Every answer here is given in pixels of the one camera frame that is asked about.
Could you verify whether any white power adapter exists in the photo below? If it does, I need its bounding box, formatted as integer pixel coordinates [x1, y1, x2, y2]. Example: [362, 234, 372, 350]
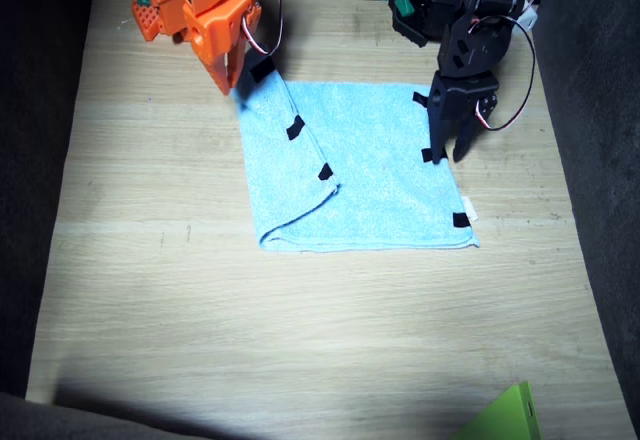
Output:
[517, 2, 540, 31]

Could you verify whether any grey felt side panel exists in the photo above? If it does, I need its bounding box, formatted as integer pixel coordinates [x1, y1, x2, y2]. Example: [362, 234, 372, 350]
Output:
[529, 0, 640, 440]

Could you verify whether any green plastic wedge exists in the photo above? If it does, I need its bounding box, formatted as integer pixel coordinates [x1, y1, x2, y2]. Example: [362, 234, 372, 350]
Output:
[452, 380, 544, 440]

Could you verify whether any light blue towel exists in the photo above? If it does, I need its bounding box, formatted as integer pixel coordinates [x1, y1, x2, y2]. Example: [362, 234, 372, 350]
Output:
[232, 54, 481, 255]

